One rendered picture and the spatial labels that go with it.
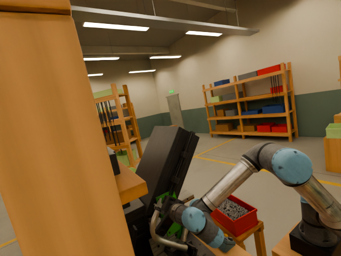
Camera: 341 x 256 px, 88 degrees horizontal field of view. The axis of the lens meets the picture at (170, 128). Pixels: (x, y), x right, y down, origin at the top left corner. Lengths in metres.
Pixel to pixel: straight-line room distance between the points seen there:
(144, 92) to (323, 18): 8.28
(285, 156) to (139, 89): 10.36
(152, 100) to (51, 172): 10.99
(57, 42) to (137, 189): 0.43
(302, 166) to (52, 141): 0.73
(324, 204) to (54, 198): 0.89
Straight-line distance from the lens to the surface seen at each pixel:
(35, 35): 0.21
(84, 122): 0.19
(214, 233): 0.77
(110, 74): 10.43
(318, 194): 0.89
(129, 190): 0.54
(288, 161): 0.74
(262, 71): 6.05
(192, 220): 0.68
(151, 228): 1.00
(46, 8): 0.21
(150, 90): 11.18
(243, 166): 0.85
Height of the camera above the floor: 1.75
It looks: 8 degrees down
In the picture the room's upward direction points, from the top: 12 degrees counter-clockwise
